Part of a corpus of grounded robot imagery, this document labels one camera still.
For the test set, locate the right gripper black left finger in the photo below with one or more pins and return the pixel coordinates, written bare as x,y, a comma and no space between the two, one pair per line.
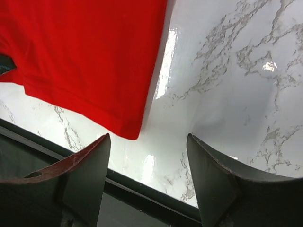
64,193

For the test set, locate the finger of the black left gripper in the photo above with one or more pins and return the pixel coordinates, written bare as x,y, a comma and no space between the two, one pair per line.
6,64

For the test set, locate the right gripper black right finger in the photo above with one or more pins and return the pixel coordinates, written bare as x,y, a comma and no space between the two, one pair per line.
230,193

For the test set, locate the red t-shirt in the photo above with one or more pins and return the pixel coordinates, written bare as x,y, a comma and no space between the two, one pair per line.
94,57

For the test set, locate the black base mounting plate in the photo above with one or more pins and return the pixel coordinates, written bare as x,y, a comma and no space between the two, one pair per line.
125,202

